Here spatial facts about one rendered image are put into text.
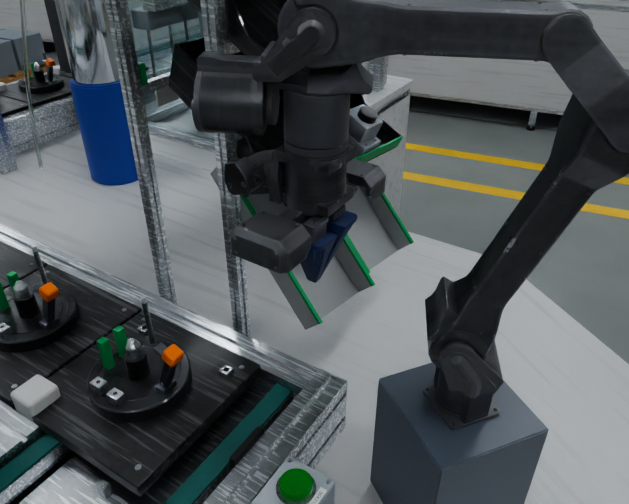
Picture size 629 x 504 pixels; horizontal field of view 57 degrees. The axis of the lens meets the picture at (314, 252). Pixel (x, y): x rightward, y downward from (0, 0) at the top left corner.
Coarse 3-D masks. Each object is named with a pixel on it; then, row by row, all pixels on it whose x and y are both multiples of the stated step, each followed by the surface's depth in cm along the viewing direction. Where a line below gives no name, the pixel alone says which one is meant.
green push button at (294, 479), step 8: (288, 472) 69; (296, 472) 69; (304, 472) 69; (280, 480) 68; (288, 480) 68; (296, 480) 68; (304, 480) 68; (312, 480) 68; (280, 488) 68; (288, 488) 67; (296, 488) 67; (304, 488) 67; (312, 488) 68; (288, 496) 67; (296, 496) 67; (304, 496) 67
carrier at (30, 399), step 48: (144, 336) 90; (192, 336) 90; (48, 384) 78; (96, 384) 76; (144, 384) 78; (192, 384) 81; (240, 384) 81; (48, 432) 76; (96, 432) 74; (144, 432) 74; (192, 432) 74; (144, 480) 68
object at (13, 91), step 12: (48, 60) 184; (36, 72) 189; (48, 72) 186; (0, 84) 189; (12, 84) 196; (24, 84) 189; (36, 84) 189; (48, 84) 189; (60, 84) 191; (12, 96) 185; (24, 96) 185; (36, 96) 185; (48, 96) 185; (60, 96) 186
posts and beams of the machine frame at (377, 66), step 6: (372, 60) 219; (378, 60) 217; (384, 60) 220; (372, 66) 220; (378, 66) 218; (384, 66) 221; (372, 72) 221; (378, 72) 220; (384, 72) 223; (378, 78) 221; (384, 78) 224; (378, 84) 222; (372, 90) 225; (378, 90) 223
